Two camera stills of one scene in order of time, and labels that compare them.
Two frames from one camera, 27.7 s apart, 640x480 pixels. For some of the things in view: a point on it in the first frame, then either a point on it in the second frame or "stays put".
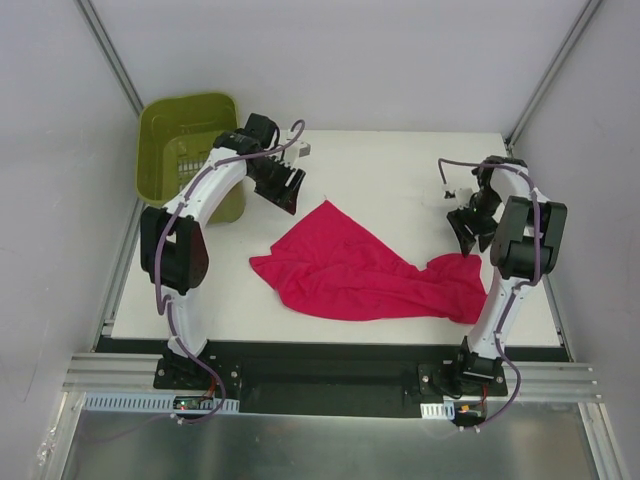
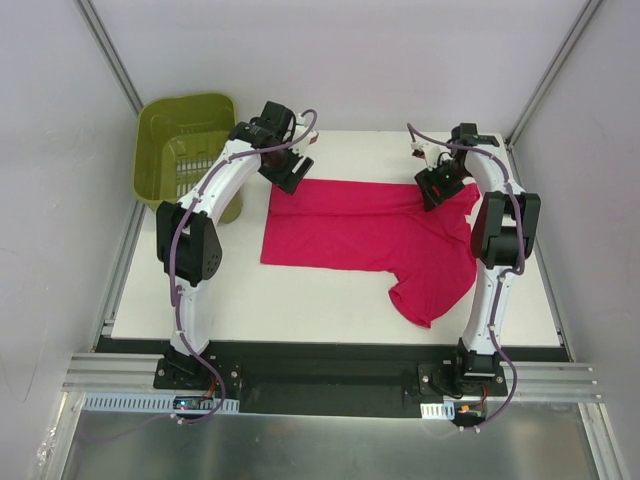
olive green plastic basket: x=175 y=131 stays put
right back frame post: x=588 y=11 stays put
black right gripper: x=473 y=216 -> x=437 y=193
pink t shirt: x=332 y=270 -> x=380 y=227
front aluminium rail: x=115 y=372 stays put
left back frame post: x=103 y=41 stays put
